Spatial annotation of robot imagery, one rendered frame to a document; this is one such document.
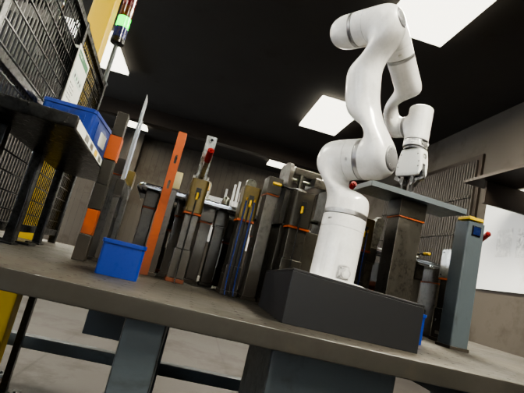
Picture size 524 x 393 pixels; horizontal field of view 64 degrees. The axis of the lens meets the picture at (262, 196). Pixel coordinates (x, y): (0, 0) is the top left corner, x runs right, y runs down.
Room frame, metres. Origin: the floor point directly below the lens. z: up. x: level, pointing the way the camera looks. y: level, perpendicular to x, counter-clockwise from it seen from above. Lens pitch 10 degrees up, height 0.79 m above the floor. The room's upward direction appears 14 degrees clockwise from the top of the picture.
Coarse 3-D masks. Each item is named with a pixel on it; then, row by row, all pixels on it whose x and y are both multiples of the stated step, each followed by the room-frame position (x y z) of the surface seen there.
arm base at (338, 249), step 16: (336, 224) 1.10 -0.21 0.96; (352, 224) 1.09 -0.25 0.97; (320, 240) 1.12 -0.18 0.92; (336, 240) 1.09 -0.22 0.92; (352, 240) 1.09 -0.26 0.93; (320, 256) 1.11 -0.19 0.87; (336, 256) 1.09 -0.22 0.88; (352, 256) 1.10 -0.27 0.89; (320, 272) 1.10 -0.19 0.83; (336, 272) 1.08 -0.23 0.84; (352, 272) 1.10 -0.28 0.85
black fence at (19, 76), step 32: (0, 0) 0.85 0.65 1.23; (32, 0) 1.00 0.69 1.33; (64, 0) 1.21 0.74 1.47; (0, 32) 0.91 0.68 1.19; (32, 32) 1.06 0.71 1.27; (64, 32) 1.31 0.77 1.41; (0, 64) 0.96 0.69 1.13; (64, 64) 1.41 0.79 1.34; (96, 64) 1.79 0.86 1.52; (32, 96) 1.19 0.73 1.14; (96, 96) 2.02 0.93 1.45; (32, 192) 1.49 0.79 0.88; (64, 192) 2.02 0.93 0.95; (0, 224) 1.30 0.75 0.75; (32, 224) 1.68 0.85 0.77; (0, 384) 2.06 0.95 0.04
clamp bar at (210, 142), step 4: (208, 136) 1.42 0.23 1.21; (212, 136) 1.42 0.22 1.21; (208, 140) 1.42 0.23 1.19; (212, 140) 1.41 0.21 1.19; (216, 140) 1.42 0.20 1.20; (208, 144) 1.42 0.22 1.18; (212, 144) 1.42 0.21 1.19; (204, 148) 1.42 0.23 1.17; (204, 152) 1.42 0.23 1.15; (204, 156) 1.43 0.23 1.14; (212, 156) 1.43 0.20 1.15; (200, 160) 1.43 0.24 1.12; (200, 164) 1.43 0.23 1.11; (200, 168) 1.43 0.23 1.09; (208, 168) 1.44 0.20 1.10; (196, 172) 1.45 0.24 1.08; (196, 176) 1.44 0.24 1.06; (204, 176) 1.44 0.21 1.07
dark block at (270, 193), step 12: (264, 180) 1.46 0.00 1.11; (276, 180) 1.40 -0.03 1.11; (264, 192) 1.41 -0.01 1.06; (276, 192) 1.40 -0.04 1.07; (264, 204) 1.40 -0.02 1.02; (264, 216) 1.40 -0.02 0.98; (264, 228) 1.40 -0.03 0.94; (252, 240) 1.44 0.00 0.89; (264, 240) 1.40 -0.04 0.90; (252, 252) 1.40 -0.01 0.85; (264, 252) 1.41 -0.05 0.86; (252, 264) 1.40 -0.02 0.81; (252, 276) 1.40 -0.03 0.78; (240, 288) 1.45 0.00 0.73; (252, 288) 1.40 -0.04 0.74; (252, 300) 1.40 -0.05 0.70
